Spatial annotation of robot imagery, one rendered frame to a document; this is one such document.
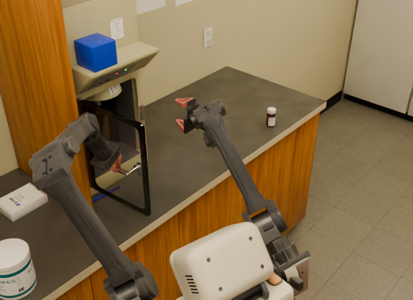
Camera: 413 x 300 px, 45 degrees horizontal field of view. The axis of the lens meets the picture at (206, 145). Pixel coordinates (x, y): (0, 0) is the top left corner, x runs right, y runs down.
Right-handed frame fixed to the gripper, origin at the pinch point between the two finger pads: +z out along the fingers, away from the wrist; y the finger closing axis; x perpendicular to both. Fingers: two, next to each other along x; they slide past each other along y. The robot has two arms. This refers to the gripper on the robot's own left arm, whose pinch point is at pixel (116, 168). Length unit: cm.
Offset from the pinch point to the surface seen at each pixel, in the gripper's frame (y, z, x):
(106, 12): -40, -32, -19
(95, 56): -22.3, -30.3, -10.1
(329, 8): -235, 140, -41
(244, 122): -70, 64, -4
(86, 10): -34, -38, -20
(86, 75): -16.5, -26.4, -11.7
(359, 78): -242, 223, -23
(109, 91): -25.7, -3.8, -22.3
